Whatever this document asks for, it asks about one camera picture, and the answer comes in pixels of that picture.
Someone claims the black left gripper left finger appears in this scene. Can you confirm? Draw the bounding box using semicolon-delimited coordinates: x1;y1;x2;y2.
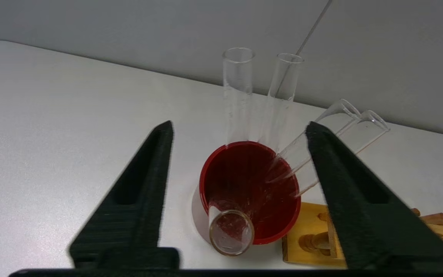
68;120;180;270

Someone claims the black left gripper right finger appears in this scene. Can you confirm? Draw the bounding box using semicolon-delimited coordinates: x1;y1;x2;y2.
305;121;443;270

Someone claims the test tube with red pigment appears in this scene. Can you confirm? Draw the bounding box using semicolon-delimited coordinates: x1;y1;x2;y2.
208;205;256;257

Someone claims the wooden test tube rack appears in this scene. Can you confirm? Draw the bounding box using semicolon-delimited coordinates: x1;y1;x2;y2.
281;202;443;272

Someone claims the empty clear test tube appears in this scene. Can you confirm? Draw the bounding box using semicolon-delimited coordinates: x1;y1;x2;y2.
222;47;256;147
267;98;361;184
294;109;391;198
261;53;305;153

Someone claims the dark red plastic cup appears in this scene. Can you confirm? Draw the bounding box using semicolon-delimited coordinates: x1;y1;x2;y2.
191;140;302;246

